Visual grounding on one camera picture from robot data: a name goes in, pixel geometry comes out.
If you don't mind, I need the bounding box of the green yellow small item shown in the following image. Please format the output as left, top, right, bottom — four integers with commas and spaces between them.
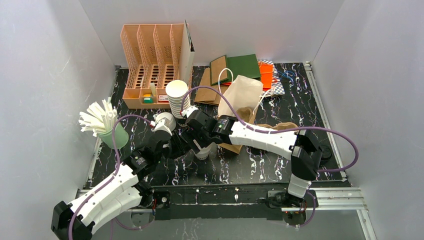
142, 94, 154, 104

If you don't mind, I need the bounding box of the red white small box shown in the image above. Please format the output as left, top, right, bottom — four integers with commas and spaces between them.
157, 94, 169, 103

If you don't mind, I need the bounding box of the dark green paper bag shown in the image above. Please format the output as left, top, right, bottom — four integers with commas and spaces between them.
209, 54, 261, 86

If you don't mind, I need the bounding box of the orange paper bag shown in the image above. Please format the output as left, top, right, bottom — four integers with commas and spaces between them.
258, 61, 274, 91

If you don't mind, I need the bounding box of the single paper cup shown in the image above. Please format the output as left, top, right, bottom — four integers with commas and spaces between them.
192, 140, 213, 160

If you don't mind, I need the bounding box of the tan paper bag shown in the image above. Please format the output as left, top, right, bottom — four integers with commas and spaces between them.
216, 68, 274, 155

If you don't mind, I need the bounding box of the black round lid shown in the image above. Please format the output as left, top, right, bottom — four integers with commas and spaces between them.
320, 144, 333, 162

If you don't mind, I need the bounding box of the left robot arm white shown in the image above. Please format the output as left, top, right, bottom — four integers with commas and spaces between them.
50, 130, 191, 240

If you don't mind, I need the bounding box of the purple cable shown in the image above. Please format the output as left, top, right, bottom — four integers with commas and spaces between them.
67, 114, 157, 240
179, 86, 360, 229

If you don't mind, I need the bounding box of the stack of white lids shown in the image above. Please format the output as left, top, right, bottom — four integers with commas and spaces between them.
154, 112, 176, 132

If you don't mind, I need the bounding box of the stack of paper cups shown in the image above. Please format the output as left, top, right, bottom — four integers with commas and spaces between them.
165, 80, 191, 119

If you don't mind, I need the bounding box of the brown kraft paper bag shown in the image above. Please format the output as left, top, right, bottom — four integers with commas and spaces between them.
194, 68, 221, 106

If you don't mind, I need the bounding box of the cardboard two-cup carrier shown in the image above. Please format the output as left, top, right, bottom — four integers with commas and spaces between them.
256, 122, 298, 133

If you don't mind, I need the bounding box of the white wrapped straws bundle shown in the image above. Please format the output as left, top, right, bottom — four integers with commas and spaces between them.
78, 97, 118, 137

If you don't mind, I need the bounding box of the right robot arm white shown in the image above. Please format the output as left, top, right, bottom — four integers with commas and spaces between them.
181, 107, 323, 200

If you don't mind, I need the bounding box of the white folder in organizer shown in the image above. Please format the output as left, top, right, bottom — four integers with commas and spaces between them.
179, 20, 195, 86

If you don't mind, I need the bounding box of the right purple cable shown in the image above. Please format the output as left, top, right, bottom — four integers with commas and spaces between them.
179, 86, 360, 229

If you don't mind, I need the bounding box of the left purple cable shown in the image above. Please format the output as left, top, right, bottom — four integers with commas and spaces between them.
67, 114, 157, 240

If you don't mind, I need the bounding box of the pink desk file organizer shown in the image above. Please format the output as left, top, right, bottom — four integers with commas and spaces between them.
120, 22, 184, 109

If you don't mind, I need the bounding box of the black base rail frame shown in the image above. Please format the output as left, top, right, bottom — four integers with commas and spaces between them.
71, 180, 375, 240

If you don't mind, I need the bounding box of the green cup holder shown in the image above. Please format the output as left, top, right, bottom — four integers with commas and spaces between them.
97, 123, 129, 149

